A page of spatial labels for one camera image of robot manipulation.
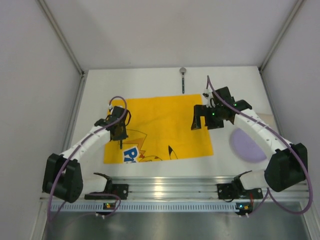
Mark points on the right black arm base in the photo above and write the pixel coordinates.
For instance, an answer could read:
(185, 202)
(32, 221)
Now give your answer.
(228, 191)

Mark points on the yellow printed cloth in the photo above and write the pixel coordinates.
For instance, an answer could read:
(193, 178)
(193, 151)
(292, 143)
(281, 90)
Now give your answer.
(160, 130)

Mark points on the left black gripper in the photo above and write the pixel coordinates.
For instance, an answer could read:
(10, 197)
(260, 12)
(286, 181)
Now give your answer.
(120, 135)

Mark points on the spoon with teal handle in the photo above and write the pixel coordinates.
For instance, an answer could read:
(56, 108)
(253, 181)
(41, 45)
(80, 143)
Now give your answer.
(183, 71)

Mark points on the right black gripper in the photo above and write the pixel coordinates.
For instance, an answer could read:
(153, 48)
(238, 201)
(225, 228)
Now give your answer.
(203, 113)

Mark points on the perforated cable tray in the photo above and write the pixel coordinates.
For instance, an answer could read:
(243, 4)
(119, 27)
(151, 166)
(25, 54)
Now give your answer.
(135, 207)

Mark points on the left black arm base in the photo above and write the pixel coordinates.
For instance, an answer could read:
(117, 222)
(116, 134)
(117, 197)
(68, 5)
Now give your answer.
(119, 190)

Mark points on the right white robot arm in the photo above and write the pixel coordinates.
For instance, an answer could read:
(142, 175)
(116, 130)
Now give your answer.
(287, 162)

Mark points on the lilac plate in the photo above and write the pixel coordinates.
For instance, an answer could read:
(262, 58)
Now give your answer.
(245, 148)

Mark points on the beige paper cup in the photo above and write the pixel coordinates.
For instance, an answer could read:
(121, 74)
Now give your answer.
(267, 118)

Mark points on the aluminium mounting rail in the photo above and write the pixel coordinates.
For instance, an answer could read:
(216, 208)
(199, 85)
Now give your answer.
(193, 188)

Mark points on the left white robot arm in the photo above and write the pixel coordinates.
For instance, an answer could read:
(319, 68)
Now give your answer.
(64, 175)

